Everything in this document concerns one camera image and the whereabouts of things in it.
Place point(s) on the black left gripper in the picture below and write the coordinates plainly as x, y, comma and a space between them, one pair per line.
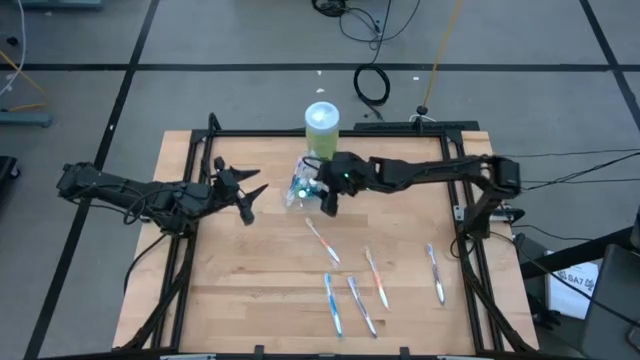
227, 190

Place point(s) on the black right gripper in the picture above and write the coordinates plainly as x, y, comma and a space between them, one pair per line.
350, 177

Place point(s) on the orange white toothbrush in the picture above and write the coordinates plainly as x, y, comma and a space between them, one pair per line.
324, 242
376, 280

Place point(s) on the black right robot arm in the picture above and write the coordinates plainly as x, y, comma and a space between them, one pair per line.
435, 172

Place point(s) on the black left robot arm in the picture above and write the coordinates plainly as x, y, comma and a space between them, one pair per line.
150, 197

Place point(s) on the clear bag of toothbrushes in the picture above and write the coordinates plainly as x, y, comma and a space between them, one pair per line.
295, 200

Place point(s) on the white printed paper sheet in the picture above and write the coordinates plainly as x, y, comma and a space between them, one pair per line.
570, 295

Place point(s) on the black equipment stand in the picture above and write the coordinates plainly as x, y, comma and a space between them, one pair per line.
615, 300

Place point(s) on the black aluminium table frame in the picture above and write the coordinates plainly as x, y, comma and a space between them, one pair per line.
250, 133

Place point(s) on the grey floor rail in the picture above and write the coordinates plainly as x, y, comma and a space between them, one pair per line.
25, 119

